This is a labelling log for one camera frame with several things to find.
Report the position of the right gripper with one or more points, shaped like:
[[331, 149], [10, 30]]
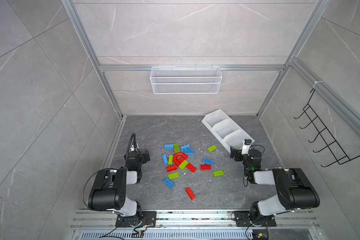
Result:
[[235, 153]]

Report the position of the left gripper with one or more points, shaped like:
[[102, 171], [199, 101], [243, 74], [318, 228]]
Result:
[[145, 156]]

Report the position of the white three-compartment bin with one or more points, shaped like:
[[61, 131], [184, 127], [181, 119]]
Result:
[[226, 130]]

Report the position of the green lego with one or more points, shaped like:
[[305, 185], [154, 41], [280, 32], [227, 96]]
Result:
[[173, 176], [170, 161], [177, 148], [219, 173], [212, 148], [183, 165]]

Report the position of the blue lego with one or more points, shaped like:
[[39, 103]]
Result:
[[189, 152], [168, 183], [165, 160], [185, 147], [207, 161], [169, 146]]

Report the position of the red lego bottom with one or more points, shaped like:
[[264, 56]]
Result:
[[190, 193]]

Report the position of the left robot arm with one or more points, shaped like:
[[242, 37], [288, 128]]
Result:
[[108, 192]]

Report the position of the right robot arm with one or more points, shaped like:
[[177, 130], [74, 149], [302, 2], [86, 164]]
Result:
[[294, 190]]

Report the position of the green lego top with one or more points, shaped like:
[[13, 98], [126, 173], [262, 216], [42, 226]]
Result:
[[177, 148]]

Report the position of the red arch lego piece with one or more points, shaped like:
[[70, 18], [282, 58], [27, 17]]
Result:
[[179, 158]]

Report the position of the green lego under arch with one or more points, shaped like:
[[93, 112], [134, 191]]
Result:
[[183, 165]]

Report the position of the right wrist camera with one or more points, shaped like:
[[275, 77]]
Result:
[[246, 146]]

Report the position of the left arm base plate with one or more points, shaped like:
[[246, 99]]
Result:
[[139, 220]]

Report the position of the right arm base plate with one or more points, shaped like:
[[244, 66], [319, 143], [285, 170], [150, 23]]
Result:
[[247, 219]]

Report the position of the white wire mesh basket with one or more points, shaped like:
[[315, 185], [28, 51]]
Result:
[[185, 80]]

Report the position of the black wire hook rack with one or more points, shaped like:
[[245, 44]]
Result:
[[325, 135]]

